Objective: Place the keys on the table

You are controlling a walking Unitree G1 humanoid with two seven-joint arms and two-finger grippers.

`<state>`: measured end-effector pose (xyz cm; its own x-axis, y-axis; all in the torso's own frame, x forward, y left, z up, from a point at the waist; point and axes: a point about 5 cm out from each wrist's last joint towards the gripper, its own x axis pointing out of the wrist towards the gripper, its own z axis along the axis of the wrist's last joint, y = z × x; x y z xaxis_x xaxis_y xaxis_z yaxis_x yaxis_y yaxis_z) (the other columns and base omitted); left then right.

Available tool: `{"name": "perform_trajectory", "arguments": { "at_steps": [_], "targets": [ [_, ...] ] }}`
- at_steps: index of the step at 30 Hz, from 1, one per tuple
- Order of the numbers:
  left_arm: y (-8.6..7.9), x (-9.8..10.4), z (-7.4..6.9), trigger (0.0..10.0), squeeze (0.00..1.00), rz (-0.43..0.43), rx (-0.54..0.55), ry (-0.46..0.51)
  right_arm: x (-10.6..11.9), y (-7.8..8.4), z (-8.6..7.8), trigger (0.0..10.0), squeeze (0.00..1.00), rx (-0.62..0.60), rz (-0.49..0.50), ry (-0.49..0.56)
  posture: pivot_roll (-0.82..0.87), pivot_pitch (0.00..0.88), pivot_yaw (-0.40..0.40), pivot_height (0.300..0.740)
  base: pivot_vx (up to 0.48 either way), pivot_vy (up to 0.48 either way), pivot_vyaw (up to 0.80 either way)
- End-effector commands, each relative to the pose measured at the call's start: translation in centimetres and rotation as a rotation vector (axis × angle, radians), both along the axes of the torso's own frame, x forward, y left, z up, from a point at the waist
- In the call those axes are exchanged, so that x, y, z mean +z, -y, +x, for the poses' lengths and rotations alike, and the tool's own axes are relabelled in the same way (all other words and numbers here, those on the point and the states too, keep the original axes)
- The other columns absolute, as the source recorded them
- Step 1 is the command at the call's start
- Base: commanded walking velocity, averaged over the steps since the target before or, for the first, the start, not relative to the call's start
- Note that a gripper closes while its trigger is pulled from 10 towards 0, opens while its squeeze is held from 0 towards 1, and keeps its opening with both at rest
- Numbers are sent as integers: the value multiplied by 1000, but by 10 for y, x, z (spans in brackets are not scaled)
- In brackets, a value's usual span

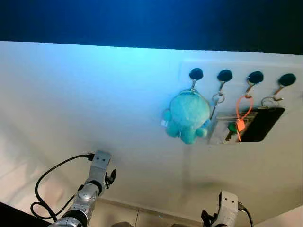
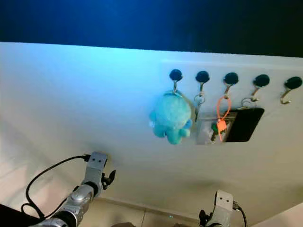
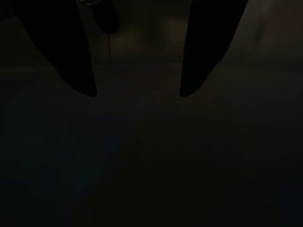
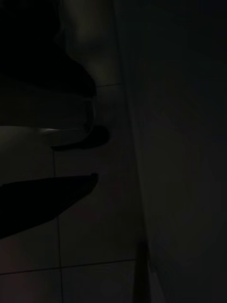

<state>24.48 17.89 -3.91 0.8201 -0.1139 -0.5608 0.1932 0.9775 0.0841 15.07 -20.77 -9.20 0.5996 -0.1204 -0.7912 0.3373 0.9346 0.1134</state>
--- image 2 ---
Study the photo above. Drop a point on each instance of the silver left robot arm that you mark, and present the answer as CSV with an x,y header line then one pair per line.
x,y
79,196

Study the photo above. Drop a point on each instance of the clear plastic holder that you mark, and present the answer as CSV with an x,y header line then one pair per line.
x,y
203,127

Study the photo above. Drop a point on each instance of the green headed key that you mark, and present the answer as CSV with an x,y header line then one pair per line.
x,y
215,127

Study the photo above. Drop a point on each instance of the orange loop tag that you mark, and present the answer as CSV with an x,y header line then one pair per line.
x,y
221,126

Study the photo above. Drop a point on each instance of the black robot torso edge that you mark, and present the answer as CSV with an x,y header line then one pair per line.
x,y
9,216

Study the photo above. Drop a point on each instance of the black knob brass hook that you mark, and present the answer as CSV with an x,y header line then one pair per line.
x,y
295,82
175,74
262,80
231,78
202,76

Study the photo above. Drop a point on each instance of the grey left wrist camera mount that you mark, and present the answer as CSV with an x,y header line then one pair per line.
x,y
97,163

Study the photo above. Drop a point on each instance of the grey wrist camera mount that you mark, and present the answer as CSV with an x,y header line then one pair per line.
x,y
97,163
223,207

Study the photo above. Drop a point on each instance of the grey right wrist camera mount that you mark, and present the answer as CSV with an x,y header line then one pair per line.
x,y
223,207

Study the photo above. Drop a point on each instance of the white wall hook board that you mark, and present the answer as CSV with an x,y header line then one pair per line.
x,y
218,67

